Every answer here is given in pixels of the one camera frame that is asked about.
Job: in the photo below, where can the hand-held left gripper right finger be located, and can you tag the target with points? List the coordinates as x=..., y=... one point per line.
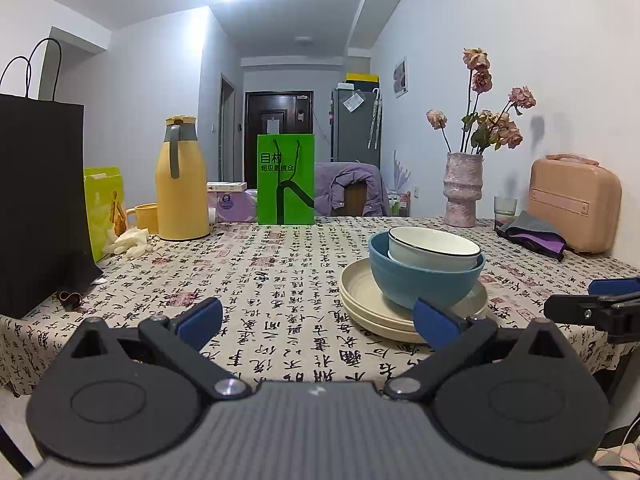
x=435, y=325

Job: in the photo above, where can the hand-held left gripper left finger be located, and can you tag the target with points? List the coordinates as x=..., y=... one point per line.
x=200, y=321

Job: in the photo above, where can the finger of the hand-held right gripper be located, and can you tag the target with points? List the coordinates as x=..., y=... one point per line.
x=575, y=306
x=615, y=286

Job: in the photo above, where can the blue bowl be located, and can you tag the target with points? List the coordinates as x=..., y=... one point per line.
x=420, y=285

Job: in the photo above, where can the white black-rimmed bowl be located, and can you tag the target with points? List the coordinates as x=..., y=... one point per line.
x=430, y=260

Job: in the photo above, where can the grey purple cloth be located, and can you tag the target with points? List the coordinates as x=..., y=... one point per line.
x=530, y=230

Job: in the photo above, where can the calligraphy printed tablecloth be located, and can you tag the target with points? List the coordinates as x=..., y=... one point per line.
x=280, y=270

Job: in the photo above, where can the pink small suitcase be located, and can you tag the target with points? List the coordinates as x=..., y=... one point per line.
x=575, y=200

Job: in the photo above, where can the white rubber glove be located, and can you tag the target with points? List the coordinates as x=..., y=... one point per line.
x=130, y=242

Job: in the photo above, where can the yellow mug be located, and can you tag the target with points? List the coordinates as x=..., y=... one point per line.
x=145, y=220

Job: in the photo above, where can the purple tissue pack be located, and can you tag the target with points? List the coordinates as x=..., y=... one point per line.
x=235, y=207

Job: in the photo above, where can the clear drinking glass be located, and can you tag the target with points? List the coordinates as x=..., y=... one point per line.
x=505, y=210

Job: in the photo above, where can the storage cart with bottles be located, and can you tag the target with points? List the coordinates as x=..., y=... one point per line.
x=399, y=205

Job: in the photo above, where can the yellow thermos jug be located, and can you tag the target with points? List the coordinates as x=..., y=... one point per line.
x=182, y=195

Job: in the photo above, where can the white flat box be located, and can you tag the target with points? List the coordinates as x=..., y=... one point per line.
x=225, y=186

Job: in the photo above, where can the pink ceramic vase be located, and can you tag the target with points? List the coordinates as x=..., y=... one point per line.
x=462, y=190

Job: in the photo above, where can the green paper bag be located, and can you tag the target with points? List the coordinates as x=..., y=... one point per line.
x=270, y=200

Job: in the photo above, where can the lime snack paper bag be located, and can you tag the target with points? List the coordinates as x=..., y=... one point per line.
x=100, y=220

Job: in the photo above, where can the wooden chair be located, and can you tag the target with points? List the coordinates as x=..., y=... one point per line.
x=355, y=202

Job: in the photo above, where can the purple padded jacket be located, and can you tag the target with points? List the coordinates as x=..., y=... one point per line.
x=330, y=185

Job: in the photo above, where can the grey interior door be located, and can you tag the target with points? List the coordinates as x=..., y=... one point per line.
x=227, y=125

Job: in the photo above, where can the grey refrigerator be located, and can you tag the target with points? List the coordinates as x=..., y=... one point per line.
x=350, y=135

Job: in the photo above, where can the black paper bag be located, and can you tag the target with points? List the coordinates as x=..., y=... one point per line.
x=40, y=185

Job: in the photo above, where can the white folded umbrella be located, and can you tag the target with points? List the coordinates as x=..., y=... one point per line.
x=375, y=120

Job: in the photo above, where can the dark entrance door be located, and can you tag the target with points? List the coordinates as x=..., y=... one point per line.
x=260, y=115

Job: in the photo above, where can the clear plastic bag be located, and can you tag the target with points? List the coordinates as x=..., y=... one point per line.
x=352, y=102

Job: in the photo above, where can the dried pink roses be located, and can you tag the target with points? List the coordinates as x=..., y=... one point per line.
x=482, y=80

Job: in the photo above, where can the yellow box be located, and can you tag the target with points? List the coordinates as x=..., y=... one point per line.
x=362, y=80

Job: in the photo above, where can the purple wall decal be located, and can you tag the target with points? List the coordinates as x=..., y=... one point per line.
x=401, y=170

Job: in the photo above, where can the wall picture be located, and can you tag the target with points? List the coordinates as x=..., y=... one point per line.
x=401, y=77

